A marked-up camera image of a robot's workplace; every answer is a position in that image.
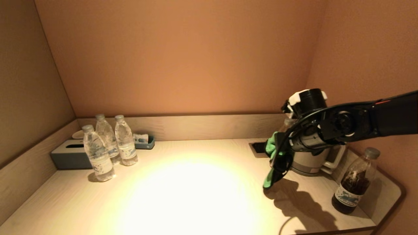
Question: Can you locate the green microfibre cloth black edge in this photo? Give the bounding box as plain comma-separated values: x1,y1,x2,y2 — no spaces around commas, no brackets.
263,131,294,190

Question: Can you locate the amber tea bottle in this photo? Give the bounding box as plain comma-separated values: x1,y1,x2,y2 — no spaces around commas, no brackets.
282,118,296,133

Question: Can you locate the black recessed power socket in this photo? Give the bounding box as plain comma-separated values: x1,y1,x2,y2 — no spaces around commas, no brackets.
249,142,271,159

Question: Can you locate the white electric kettle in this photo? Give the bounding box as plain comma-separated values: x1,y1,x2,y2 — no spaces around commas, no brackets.
291,144,346,177

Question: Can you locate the dark tea bottle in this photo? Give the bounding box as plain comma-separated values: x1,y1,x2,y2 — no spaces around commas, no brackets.
331,147,381,214

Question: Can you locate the small blue tray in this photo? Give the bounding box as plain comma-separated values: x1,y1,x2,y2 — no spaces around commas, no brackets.
135,135,155,150

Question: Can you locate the clear water bottle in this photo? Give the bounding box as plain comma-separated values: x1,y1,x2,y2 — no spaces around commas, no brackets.
95,114,121,165
114,115,138,166
82,124,115,182

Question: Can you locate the grey-blue tissue box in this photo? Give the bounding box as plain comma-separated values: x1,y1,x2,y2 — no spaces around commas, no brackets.
50,140,94,169

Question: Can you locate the black cable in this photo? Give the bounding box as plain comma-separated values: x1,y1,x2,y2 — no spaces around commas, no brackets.
278,103,376,164

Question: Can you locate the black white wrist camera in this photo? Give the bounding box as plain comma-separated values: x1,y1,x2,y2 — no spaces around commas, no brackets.
281,88,328,119

